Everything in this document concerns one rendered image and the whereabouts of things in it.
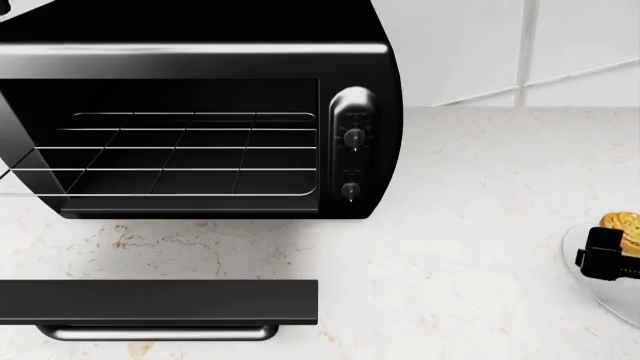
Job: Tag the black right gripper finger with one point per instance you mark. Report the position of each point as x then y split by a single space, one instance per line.
605 238

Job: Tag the golden brown scone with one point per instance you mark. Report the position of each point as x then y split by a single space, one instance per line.
627 225

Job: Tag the black oven knob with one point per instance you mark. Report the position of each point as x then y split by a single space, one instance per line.
351 191
355 138

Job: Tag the black oven control panel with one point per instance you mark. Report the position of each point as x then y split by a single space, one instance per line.
354 101

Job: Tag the black toaster oven door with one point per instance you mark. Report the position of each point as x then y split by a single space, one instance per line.
150 302

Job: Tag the black toaster oven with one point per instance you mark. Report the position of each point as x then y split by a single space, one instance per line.
200 22

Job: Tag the white round plate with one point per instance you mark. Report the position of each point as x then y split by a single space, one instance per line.
600 296

